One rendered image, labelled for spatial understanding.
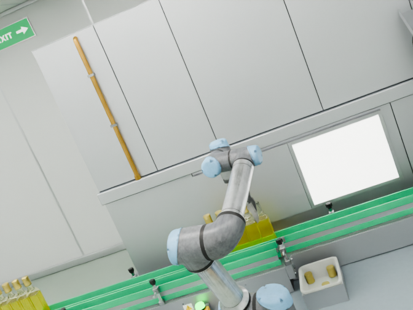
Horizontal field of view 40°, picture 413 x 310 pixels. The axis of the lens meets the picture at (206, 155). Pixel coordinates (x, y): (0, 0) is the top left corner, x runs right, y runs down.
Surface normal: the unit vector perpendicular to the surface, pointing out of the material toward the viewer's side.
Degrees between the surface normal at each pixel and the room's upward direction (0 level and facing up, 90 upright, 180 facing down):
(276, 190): 90
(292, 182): 90
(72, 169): 90
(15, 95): 90
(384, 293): 0
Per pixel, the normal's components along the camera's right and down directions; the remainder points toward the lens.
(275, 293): -0.22, -0.91
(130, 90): -0.11, 0.29
